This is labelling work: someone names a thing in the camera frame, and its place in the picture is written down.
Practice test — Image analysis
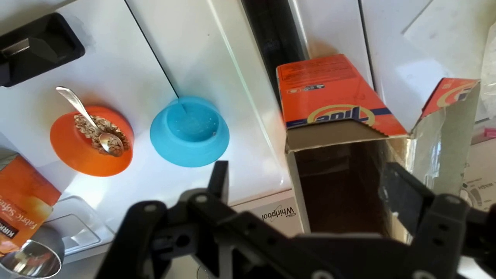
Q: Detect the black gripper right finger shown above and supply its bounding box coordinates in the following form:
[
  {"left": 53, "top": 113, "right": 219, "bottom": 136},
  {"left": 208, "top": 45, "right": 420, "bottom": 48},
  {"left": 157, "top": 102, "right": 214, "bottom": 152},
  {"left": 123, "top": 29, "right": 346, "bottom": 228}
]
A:
[{"left": 378, "top": 161, "right": 496, "bottom": 279}]

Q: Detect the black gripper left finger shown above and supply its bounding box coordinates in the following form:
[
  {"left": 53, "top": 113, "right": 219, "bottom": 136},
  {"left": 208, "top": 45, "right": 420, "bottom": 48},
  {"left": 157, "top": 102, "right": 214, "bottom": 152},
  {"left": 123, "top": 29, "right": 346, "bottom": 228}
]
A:
[{"left": 95, "top": 159, "right": 291, "bottom": 279}]

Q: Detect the orange Tide detergent box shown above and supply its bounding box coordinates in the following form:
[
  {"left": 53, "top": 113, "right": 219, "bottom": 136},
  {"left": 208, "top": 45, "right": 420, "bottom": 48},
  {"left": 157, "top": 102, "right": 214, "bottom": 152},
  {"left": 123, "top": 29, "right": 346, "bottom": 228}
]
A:
[{"left": 276, "top": 52, "right": 482, "bottom": 238}]

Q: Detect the shiny metal cup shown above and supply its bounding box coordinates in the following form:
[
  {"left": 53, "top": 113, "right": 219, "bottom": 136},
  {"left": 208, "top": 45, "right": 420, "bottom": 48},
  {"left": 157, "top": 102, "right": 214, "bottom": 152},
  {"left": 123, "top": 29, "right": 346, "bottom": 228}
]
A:
[{"left": 0, "top": 223, "right": 67, "bottom": 279}]

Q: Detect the white Whirlpool washing machine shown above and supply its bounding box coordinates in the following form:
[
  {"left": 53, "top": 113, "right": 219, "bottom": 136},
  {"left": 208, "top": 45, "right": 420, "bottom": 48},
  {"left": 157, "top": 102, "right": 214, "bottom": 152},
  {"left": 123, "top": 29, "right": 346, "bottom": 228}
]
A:
[{"left": 0, "top": 0, "right": 312, "bottom": 279}]

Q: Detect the small white dial knob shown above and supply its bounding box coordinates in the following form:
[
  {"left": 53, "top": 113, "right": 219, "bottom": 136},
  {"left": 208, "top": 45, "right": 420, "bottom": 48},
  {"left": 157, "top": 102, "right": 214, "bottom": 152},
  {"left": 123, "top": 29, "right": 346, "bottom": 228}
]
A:
[{"left": 460, "top": 186, "right": 487, "bottom": 207}]

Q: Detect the clear plastic container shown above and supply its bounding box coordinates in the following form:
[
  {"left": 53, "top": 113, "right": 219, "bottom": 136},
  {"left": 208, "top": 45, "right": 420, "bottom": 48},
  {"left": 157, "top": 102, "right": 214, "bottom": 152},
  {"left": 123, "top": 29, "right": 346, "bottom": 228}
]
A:
[{"left": 45, "top": 193, "right": 115, "bottom": 254}]

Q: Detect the blue plastic bowl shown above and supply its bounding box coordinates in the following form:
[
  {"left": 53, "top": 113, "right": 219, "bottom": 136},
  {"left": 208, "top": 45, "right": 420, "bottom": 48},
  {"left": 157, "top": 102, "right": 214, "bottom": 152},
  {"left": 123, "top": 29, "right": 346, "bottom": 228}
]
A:
[{"left": 149, "top": 96, "right": 231, "bottom": 169}]

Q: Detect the metal spoon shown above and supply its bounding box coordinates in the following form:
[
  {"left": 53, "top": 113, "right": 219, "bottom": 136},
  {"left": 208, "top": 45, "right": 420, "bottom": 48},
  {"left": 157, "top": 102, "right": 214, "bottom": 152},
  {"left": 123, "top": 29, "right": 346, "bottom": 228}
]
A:
[{"left": 54, "top": 85, "right": 127, "bottom": 156}]

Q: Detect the orange round dish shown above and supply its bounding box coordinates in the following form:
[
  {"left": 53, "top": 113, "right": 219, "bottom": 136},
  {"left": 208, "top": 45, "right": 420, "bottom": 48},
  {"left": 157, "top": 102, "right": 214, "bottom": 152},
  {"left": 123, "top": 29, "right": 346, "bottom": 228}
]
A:
[{"left": 48, "top": 104, "right": 136, "bottom": 178}]

